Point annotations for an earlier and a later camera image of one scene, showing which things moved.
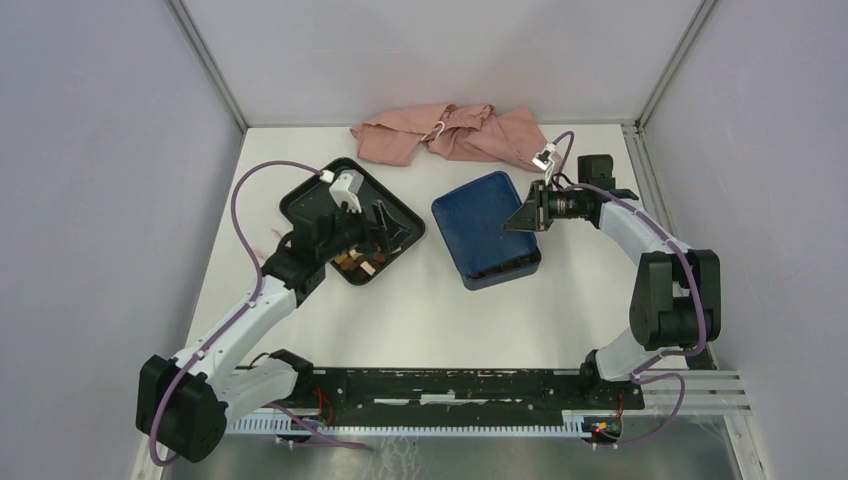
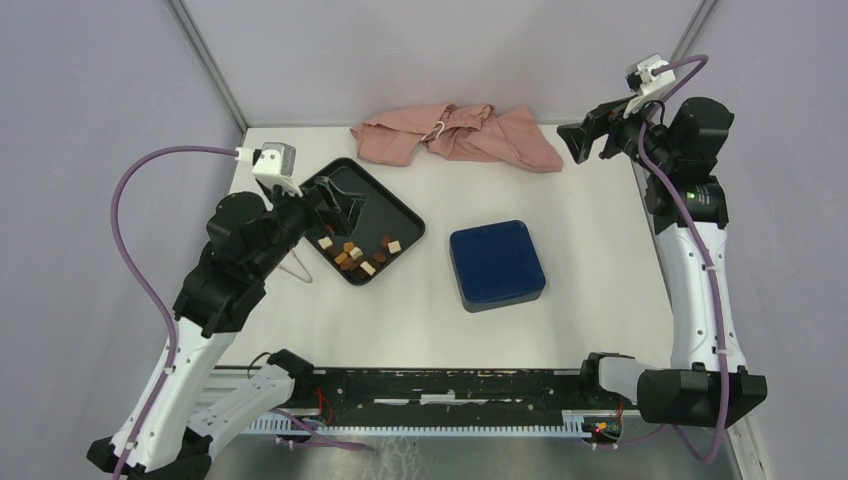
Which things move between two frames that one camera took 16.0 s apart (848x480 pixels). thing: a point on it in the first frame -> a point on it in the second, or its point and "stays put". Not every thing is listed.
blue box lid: x=472 y=218 -> x=496 y=264
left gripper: x=386 y=232 -> x=343 y=208
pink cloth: x=473 y=133 stays put
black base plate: x=466 y=390 stays put
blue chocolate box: x=507 y=272 -> x=483 y=294
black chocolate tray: x=395 y=226 stays put
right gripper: x=532 y=215 -> x=603 y=119
